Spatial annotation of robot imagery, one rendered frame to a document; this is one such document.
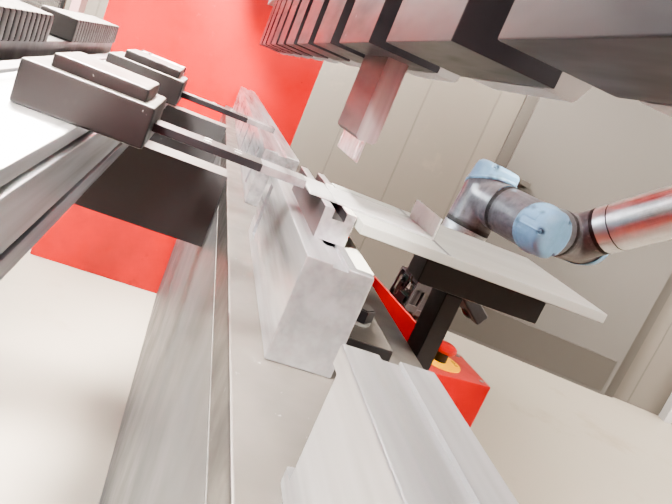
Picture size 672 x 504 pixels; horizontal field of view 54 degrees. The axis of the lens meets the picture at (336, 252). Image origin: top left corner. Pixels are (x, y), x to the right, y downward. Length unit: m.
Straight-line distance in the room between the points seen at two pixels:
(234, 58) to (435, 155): 1.70
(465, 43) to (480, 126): 3.75
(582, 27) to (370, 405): 0.18
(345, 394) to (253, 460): 0.10
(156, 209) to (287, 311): 0.73
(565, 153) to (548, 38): 3.93
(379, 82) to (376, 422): 0.36
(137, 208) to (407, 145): 2.97
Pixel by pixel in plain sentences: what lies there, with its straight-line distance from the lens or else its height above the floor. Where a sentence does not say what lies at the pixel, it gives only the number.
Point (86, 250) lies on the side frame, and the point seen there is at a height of 0.09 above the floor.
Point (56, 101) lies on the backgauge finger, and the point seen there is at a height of 1.00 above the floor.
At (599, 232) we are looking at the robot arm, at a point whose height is 1.05.
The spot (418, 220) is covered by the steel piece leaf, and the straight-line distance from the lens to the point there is 0.69.
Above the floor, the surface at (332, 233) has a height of 0.98.
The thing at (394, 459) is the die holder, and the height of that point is 0.97.
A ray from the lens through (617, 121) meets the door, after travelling 4.26.
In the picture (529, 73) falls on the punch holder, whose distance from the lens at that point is 0.37.
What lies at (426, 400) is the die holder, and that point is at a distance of 0.34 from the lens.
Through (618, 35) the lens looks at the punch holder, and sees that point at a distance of 0.21.
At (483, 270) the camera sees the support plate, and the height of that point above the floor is 1.00.
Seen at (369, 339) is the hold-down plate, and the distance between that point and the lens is 0.59.
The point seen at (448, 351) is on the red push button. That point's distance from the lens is 1.02.
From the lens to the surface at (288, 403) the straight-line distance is 0.49.
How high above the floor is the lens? 1.09
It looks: 13 degrees down
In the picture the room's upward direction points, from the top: 23 degrees clockwise
